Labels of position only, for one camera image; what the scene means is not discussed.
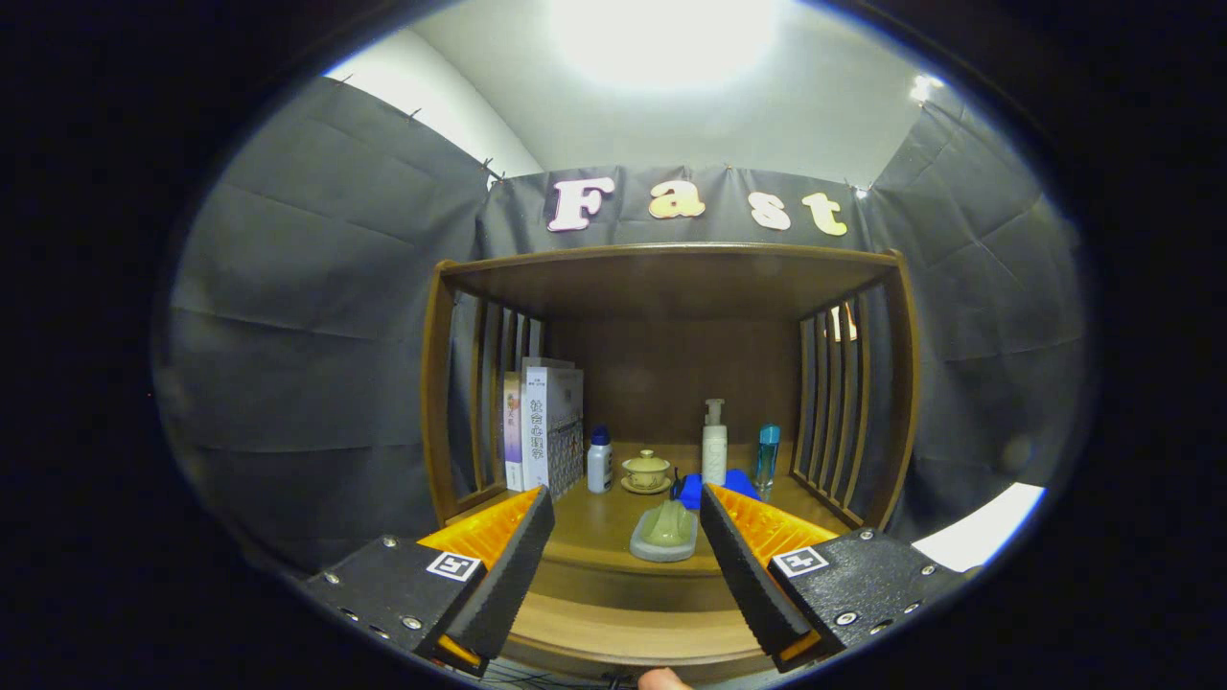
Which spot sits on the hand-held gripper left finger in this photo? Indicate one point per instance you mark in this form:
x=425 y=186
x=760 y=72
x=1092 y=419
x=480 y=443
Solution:
x=513 y=565

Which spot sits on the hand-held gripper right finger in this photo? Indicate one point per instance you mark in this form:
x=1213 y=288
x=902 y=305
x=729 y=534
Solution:
x=748 y=575

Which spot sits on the wooden drawer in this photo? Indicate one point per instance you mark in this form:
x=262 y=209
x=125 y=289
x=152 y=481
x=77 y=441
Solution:
x=633 y=623

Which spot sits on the wooden countertop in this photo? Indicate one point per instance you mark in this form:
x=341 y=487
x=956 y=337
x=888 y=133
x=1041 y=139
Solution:
x=594 y=527

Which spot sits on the white grey side cabinet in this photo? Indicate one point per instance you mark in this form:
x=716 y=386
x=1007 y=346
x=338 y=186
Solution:
x=978 y=527

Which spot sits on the brown wooden cabinet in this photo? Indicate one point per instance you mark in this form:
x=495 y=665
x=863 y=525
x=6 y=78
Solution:
x=671 y=283

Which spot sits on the blue folded cloth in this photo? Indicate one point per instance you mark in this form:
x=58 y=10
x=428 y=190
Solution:
x=740 y=479

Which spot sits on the clear blue bottle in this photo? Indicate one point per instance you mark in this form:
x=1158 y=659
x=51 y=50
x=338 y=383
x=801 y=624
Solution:
x=767 y=460

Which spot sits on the white pump bottle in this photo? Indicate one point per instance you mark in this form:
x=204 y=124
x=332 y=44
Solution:
x=714 y=450

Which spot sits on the white bottle blue cap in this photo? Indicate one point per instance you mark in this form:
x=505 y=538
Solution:
x=600 y=468

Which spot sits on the pink purple book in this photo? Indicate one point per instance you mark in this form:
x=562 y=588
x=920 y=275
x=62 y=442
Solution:
x=513 y=431

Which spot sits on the white patterned book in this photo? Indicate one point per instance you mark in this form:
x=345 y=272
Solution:
x=551 y=431

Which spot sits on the yellow ceramic lidded teacup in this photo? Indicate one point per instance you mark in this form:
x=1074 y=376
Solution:
x=646 y=471

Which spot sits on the black backdrop cloth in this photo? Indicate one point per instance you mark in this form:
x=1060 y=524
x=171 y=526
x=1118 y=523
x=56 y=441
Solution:
x=316 y=316

